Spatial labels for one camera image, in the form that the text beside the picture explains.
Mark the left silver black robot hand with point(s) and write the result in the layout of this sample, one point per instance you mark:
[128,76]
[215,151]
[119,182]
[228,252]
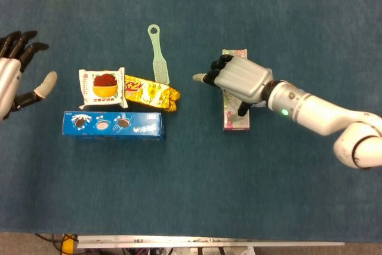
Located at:
[9,76]

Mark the aluminium rail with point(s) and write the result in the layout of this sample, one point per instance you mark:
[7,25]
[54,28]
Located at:
[209,241]

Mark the gold foil snack packet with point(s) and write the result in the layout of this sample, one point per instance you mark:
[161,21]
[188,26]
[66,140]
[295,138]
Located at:
[152,92]

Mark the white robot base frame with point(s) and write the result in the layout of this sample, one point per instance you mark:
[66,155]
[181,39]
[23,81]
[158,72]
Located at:
[209,251]

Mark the long floral print box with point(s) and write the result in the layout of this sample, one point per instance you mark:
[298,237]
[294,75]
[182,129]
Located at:
[243,124]

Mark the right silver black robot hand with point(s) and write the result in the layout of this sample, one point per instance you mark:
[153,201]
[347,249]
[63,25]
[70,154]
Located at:
[244,79]

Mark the mint green plastic brush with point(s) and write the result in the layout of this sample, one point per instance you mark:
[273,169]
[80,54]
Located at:
[161,70]

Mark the teal felt table cover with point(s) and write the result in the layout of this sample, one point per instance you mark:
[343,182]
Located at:
[209,183]

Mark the blue Oreo cookie box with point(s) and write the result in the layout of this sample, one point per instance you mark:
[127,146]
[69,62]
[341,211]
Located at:
[134,126]

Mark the white snack pouch red picture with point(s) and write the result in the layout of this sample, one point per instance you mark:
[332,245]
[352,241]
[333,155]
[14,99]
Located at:
[103,87]

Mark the clear plastic box purple contents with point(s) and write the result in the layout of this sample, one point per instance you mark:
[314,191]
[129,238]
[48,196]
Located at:
[258,105]

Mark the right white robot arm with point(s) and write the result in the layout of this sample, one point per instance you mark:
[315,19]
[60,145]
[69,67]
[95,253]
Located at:
[322,114]

